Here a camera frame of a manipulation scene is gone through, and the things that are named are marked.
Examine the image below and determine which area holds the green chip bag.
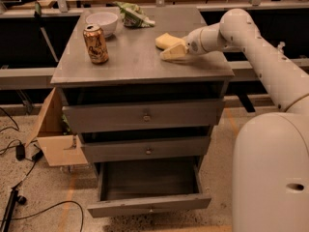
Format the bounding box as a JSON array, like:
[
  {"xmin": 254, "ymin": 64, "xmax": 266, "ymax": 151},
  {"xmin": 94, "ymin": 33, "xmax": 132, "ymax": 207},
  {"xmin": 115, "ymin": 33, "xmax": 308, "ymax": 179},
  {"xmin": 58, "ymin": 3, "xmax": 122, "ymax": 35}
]
[{"xmin": 115, "ymin": 1, "xmax": 155, "ymax": 28}]

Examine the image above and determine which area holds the gold soda can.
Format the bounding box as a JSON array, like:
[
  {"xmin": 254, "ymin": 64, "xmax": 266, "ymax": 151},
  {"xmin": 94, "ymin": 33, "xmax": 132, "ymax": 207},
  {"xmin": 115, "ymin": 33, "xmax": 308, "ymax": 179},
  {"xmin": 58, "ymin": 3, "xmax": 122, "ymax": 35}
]
[{"xmin": 83, "ymin": 24, "xmax": 109, "ymax": 64}]

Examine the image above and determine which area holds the grey open bottom drawer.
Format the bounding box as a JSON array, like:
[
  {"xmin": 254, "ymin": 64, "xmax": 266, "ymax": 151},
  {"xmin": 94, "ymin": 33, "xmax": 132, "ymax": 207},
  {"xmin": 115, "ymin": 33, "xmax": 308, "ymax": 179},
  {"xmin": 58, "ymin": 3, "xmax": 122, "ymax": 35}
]
[{"xmin": 87, "ymin": 157, "xmax": 211, "ymax": 218}]

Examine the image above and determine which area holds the yellow sponge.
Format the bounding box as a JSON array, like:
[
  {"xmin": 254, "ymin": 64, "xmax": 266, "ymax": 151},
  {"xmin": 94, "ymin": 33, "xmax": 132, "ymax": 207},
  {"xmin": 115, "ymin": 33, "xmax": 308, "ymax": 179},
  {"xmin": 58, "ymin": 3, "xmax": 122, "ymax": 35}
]
[{"xmin": 155, "ymin": 33, "xmax": 183, "ymax": 49}]

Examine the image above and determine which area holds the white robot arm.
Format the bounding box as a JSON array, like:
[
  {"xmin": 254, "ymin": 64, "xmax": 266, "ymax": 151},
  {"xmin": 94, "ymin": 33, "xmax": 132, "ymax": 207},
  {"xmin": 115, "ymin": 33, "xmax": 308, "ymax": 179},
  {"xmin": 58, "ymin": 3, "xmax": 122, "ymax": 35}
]
[{"xmin": 160, "ymin": 9, "xmax": 309, "ymax": 232}]

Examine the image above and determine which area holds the grey wooden drawer cabinet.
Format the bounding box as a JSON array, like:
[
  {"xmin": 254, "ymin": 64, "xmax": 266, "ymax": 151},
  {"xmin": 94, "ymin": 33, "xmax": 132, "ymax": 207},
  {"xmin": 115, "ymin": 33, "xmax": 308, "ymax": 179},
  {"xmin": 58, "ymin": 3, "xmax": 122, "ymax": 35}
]
[{"xmin": 50, "ymin": 5, "xmax": 236, "ymax": 166}]

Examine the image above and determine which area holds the grey top drawer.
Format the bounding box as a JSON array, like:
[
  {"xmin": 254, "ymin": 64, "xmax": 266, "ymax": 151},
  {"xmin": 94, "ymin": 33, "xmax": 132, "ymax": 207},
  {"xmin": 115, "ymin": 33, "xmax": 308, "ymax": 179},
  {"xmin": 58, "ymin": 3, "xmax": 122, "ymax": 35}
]
[{"xmin": 63, "ymin": 99, "xmax": 224, "ymax": 133}]

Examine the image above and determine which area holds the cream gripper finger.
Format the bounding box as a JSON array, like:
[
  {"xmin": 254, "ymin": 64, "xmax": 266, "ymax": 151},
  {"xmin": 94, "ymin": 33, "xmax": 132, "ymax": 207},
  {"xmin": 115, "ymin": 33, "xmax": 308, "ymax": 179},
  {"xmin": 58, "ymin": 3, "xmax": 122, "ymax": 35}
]
[{"xmin": 160, "ymin": 43, "xmax": 188, "ymax": 61}]

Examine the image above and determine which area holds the white bowl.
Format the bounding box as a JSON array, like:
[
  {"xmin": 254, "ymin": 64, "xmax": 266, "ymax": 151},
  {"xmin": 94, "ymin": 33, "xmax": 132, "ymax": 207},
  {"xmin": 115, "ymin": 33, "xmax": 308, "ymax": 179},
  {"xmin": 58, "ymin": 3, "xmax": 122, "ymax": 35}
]
[{"xmin": 86, "ymin": 12, "xmax": 118, "ymax": 38}]

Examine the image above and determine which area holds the black floor cable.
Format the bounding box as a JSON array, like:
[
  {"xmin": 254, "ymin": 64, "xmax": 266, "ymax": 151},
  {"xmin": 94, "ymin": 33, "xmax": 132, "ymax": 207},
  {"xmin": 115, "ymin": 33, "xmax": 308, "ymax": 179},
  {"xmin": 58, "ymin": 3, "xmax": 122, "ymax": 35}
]
[{"xmin": 0, "ymin": 106, "xmax": 85, "ymax": 232}]

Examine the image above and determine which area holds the black stand on floor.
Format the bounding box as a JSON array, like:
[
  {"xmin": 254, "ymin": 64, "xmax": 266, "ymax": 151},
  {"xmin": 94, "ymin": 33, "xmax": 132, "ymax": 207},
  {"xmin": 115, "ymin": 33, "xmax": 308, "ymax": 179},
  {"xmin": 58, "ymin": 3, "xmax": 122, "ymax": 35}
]
[{"xmin": 0, "ymin": 188, "xmax": 27, "ymax": 232}]

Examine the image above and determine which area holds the black power adapter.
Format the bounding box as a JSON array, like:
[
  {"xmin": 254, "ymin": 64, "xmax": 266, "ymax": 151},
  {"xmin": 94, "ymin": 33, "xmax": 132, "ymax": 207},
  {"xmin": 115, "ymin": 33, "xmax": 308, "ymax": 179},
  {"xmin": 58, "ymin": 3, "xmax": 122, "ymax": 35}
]
[{"xmin": 15, "ymin": 144, "xmax": 25, "ymax": 160}]

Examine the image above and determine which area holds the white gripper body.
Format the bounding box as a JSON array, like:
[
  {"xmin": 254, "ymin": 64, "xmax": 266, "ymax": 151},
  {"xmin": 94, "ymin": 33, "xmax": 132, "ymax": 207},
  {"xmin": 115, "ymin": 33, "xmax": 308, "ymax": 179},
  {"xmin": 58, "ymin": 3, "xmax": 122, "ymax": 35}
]
[{"xmin": 184, "ymin": 28, "xmax": 206, "ymax": 55}]

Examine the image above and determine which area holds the cardboard box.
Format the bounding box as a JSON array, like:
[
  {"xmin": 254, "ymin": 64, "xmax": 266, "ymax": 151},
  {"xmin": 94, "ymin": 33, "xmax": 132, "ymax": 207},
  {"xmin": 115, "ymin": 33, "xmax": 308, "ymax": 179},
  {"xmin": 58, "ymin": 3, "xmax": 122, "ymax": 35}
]
[{"xmin": 25, "ymin": 89, "xmax": 88, "ymax": 166}]

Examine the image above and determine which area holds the grey middle drawer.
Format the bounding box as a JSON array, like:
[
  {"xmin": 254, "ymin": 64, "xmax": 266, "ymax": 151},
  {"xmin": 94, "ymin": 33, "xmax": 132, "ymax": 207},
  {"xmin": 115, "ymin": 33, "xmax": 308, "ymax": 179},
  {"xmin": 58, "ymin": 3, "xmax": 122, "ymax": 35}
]
[{"xmin": 82, "ymin": 136, "xmax": 211, "ymax": 162}]

